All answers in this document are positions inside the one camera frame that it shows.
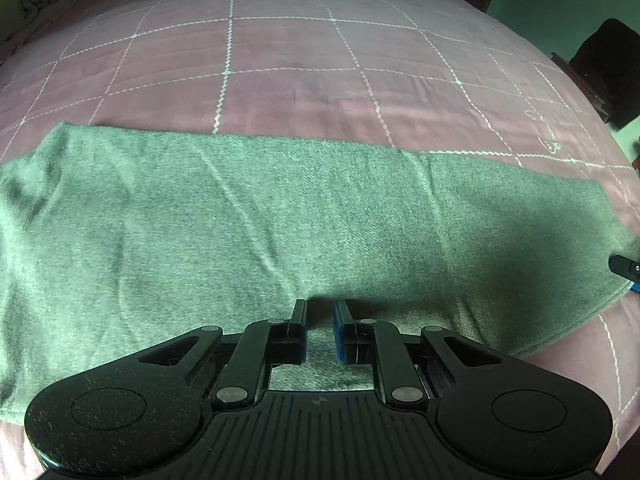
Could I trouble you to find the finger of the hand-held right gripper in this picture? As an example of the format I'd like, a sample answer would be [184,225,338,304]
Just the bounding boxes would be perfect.
[608,255,640,294]

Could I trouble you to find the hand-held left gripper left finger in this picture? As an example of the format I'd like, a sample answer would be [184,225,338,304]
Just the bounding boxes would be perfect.
[140,299,308,411]

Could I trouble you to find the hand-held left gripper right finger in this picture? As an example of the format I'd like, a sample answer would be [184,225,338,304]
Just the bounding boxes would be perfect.
[333,299,502,407]

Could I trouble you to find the grey pants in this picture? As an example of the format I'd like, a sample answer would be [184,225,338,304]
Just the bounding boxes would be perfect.
[0,121,640,423]

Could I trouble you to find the black chair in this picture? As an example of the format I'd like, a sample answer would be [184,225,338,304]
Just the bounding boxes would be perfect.
[569,18,640,131]

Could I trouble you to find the pink checked bed sheet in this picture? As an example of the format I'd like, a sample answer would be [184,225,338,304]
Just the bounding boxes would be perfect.
[0,0,640,480]

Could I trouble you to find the crumpled grey cloth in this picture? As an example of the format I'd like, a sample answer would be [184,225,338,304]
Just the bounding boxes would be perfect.
[19,0,67,24]

